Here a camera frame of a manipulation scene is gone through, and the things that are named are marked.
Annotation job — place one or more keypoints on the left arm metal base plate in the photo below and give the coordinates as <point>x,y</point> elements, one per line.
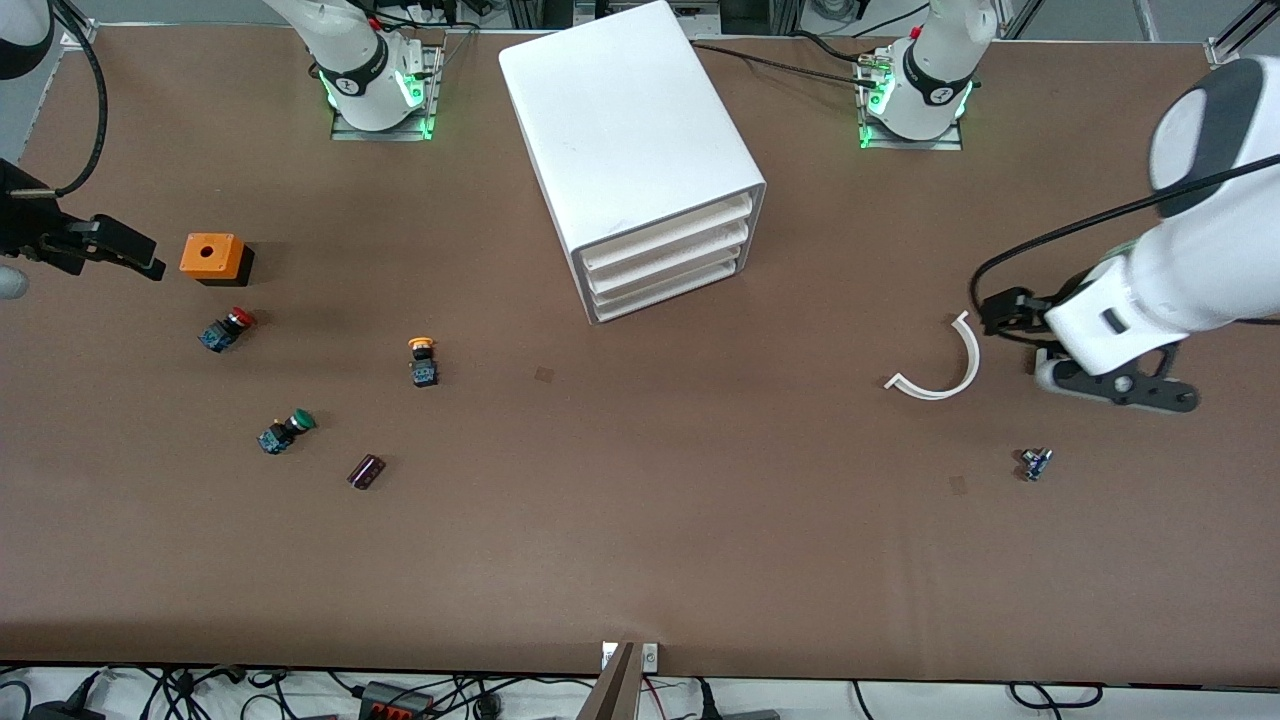
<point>910,145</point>

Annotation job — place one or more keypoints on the red mushroom pushbutton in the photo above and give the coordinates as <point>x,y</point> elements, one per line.
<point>222,332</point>

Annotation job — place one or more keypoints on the aluminium frame post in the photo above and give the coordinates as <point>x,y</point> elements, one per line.
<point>1230,45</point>
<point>80,35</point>

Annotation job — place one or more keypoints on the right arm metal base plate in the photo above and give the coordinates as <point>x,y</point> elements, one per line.
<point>380,135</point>

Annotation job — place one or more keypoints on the small blue electronic part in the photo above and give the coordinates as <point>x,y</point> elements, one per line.
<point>1035,465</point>

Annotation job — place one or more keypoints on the dark purple capacitor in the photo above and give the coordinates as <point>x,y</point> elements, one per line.
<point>366,472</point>

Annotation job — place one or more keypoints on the white tall cabinet drawer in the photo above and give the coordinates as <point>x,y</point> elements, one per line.
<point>665,233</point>

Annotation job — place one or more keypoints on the white curved plastic bracket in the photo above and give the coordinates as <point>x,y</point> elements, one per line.
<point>940,393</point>

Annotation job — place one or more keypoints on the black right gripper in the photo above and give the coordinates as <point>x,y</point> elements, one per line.
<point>28,228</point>

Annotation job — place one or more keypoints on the black power strip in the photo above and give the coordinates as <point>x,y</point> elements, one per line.
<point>395,705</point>

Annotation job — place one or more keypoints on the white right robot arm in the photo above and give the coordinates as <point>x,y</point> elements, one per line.
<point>350,60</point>

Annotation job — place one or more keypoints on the orange box with hole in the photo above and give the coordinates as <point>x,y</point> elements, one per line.
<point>210,255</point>

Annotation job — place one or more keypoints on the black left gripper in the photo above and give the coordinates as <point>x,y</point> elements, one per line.
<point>1032,312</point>

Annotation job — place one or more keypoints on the orange pushbutton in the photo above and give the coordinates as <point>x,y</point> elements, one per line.
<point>424,370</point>

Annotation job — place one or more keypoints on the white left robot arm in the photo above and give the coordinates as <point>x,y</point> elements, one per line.
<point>1200,270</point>

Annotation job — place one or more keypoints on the white metal bracket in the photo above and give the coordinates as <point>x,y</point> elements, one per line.
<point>650,657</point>
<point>607,655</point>

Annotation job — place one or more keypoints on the black power adapter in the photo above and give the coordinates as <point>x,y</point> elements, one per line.
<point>65,712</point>

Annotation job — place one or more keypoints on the green pushbutton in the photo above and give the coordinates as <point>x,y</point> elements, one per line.
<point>280,435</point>

